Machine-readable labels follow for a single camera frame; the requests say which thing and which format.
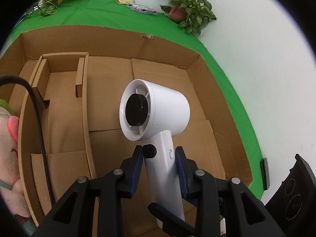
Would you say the large cardboard box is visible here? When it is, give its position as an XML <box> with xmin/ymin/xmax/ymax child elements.
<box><xmin>0</xmin><ymin>25</ymin><xmax>253</xmax><ymax>237</ymax></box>

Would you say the colourful patterned packet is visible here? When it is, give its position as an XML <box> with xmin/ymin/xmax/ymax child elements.
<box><xmin>126</xmin><ymin>2</ymin><xmax>158</xmax><ymax>16</ymax></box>

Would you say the small cardboard divider tray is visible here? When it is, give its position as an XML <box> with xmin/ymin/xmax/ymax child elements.
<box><xmin>17</xmin><ymin>52</ymin><xmax>98</xmax><ymax>228</ymax></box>

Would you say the potted plant in terracotta pot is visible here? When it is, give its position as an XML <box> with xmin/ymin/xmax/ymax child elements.
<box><xmin>160</xmin><ymin>0</ymin><xmax>218</xmax><ymax>38</ymax></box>

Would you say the white hair dryer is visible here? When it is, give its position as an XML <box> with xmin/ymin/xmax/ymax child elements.
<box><xmin>119</xmin><ymin>79</ymin><xmax>190</xmax><ymax>230</ymax></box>

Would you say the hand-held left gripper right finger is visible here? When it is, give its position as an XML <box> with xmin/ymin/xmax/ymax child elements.
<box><xmin>175</xmin><ymin>146</ymin><xmax>285</xmax><ymax>237</ymax></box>

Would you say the pink pig plush toy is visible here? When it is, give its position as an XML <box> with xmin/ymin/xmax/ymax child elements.
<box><xmin>0</xmin><ymin>99</ymin><xmax>37</xmax><ymax>237</ymax></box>

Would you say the green tablecloth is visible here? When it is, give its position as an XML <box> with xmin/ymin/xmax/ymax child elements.
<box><xmin>10</xmin><ymin>0</ymin><xmax>263</xmax><ymax>198</ymax></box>

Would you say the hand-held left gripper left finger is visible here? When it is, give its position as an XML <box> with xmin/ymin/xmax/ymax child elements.
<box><xmin>31</xmin><ymin>145</ymin><xmax>144</xmax><ymax>237</ymax></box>

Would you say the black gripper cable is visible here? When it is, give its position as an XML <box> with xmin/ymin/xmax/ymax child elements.
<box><xmin>0</xmin><ymin>76</ymin><xmax>56</xmax><ymax>205</ymax></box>

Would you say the small black flat device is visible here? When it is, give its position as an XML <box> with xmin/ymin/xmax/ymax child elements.
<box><xmin>260</xmin><ymin>157</ymin><xmax>271</xmax><ymax>190</ymax></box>

